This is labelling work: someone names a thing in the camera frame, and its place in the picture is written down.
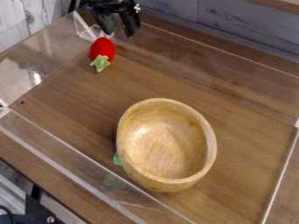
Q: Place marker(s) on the wooden bowl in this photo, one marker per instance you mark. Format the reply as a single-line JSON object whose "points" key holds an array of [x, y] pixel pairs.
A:
{"points": [[165, 145]]}

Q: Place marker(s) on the red plush strawberry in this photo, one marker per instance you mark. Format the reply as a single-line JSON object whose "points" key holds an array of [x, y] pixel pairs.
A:
{"points": [[101, 53]]}

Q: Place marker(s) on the black clamp with screw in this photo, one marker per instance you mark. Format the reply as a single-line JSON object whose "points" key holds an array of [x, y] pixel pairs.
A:
{"points": [[37, 214]]}

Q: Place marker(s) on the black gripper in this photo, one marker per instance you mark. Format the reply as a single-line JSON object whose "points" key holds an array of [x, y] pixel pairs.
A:
{"points": [[127, 8]]}

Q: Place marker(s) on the clear acrylic barrier wall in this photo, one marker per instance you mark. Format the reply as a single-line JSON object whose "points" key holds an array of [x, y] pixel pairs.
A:
{"points": [[58, 126]]}

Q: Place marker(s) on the green object behind bowl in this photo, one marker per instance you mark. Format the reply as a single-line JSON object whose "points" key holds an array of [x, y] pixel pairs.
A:
{"points": [[116, 160]]}

